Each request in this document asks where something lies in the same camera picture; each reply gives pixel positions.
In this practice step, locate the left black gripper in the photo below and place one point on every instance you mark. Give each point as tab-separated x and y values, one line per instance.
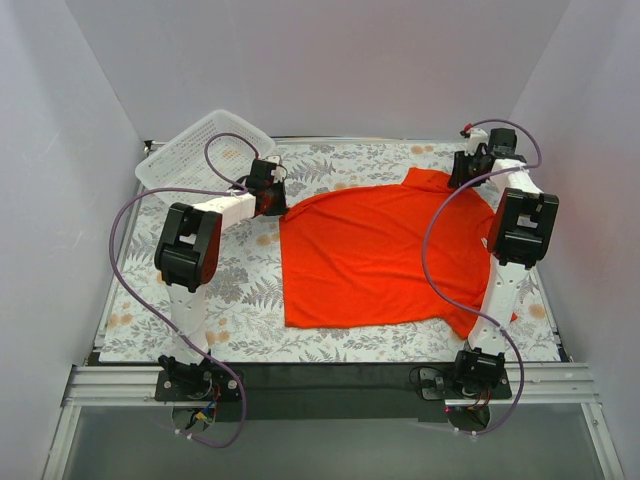
275	201

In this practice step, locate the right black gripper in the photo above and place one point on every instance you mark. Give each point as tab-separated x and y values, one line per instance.
465	170

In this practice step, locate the orange t-shirt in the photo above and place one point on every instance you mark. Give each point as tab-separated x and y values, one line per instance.
386	255

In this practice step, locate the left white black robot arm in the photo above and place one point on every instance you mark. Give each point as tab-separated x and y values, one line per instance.
187	258

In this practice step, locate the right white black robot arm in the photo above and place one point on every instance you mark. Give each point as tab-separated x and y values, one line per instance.
518	239

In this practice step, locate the white plastic basket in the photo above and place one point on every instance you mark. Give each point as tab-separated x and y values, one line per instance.
220	144

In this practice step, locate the floral patterned table mat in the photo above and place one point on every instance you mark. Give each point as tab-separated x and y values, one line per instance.
244	301

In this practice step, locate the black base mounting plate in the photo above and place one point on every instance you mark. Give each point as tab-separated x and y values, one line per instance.
319	391

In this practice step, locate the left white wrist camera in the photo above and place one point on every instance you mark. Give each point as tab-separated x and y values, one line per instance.
277	170

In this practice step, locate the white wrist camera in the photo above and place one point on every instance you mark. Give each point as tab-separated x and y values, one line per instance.
277	170
475	137

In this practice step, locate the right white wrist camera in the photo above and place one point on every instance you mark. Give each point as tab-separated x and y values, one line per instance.
475	137

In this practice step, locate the aluminium frame rail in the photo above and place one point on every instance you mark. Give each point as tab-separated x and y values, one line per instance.
330	421

